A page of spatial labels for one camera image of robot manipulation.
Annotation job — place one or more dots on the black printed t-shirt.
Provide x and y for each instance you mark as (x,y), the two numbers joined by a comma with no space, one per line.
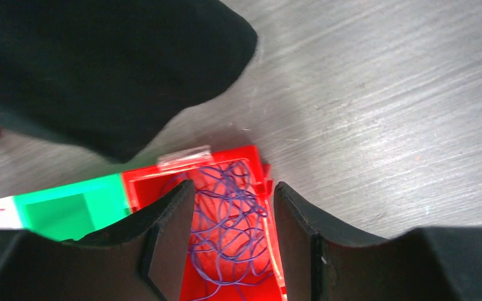
(109,75)

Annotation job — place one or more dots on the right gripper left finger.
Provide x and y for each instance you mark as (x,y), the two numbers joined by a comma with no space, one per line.
(141,257)

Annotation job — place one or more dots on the red plastic bin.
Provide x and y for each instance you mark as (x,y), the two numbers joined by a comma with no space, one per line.
(233,253)

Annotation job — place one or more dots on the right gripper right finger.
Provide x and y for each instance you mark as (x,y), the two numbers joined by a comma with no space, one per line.
(324,258)

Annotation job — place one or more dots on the green plastic bin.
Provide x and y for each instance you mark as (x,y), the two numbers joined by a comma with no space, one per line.
(74,210)

